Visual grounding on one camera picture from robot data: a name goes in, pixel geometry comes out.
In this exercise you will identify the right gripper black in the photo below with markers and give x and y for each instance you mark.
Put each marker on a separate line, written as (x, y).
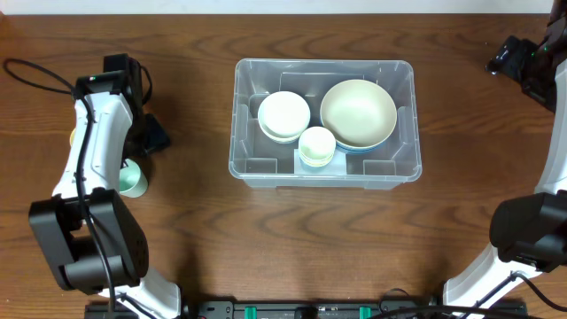
(525, 51)

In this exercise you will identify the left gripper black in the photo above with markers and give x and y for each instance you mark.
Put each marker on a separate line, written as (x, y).
(160, 137)

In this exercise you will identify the yellow cup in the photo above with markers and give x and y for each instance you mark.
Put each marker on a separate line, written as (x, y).
(316, 163)
(71, 138)

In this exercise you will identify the green cup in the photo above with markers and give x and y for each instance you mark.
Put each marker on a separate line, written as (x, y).
(133, 183)

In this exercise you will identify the white small bowl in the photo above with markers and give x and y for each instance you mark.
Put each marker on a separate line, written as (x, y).
(284, 114)

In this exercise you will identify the beige large bowl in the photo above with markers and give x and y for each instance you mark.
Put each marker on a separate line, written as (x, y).
(360, 112)

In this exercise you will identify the cream white cup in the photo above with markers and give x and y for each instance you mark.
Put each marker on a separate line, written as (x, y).
(317, 143)

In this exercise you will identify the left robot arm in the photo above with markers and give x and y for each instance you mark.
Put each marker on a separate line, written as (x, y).
(90, 240)

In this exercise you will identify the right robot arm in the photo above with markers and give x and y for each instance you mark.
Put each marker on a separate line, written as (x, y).
(527, 234)

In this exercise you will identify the clear plastic storage container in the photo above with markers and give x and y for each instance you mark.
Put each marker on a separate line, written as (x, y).
(263, 163)

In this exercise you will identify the dark blue bowl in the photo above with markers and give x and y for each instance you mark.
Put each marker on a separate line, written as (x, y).
(354, 149)

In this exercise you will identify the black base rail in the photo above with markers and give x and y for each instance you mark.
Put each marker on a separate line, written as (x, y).
(388, 308)

